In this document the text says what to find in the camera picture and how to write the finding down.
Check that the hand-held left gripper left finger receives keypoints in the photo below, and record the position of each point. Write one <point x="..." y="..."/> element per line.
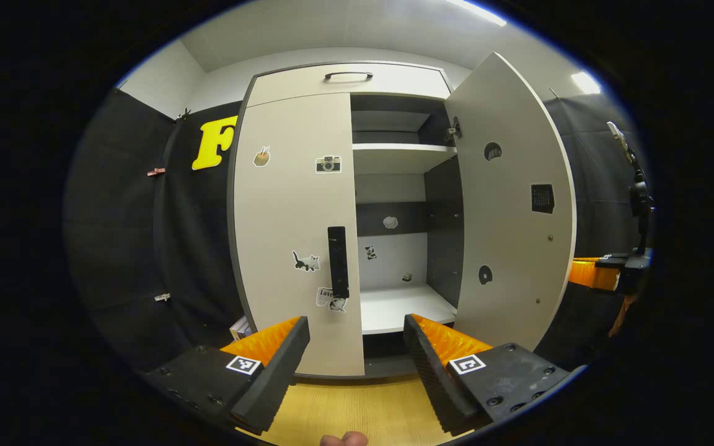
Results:
<point x="276" y="378"/>

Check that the red and white clip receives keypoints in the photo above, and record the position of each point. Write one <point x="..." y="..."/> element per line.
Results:
<point x="156" y="171"/>

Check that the ceiling light strip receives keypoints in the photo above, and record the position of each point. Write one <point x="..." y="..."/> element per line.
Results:
<point x="586" y="82"/>

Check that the white shoe cabinet door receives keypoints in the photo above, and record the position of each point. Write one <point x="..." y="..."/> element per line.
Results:
<point x="289" y="217"/>
<point x="512" y="229"/>

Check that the black clip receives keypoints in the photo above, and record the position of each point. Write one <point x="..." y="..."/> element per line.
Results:
<point x="553" y="93"/>
<point x="183" y="114"/>

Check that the dark grey back panel strip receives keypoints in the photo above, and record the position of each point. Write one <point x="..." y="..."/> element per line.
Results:
<point x="369" y="220"/>

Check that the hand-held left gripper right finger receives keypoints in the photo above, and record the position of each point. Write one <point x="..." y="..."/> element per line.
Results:
<point x="434" y="378"/>

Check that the white double-door shoe cabinet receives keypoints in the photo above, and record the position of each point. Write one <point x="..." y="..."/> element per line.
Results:
<point x="394" y="186"/>

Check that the white cabinet shelf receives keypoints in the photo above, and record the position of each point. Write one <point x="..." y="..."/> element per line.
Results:
<point x="394" y="160"/>
<point x="394" y="310"/>

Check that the black backdrop cloth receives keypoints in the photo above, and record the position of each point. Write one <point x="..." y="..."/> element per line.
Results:
<point x="121" y="235"/>

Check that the small white box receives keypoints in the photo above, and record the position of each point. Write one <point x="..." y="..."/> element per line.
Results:
<point x="240" y="328"/>

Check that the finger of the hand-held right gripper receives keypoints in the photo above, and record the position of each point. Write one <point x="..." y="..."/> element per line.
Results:
<point x="586" y="275"/>

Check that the white cabinet drawer front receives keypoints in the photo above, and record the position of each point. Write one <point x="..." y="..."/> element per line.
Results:
<point x="289" y="87"/>

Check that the white cabinet bottom shelf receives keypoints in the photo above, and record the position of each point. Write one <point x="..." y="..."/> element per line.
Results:
<point x="394" y="310"/>

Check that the metal door hinge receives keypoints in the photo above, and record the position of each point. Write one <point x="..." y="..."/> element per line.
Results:
<point x="454" y="129"/>

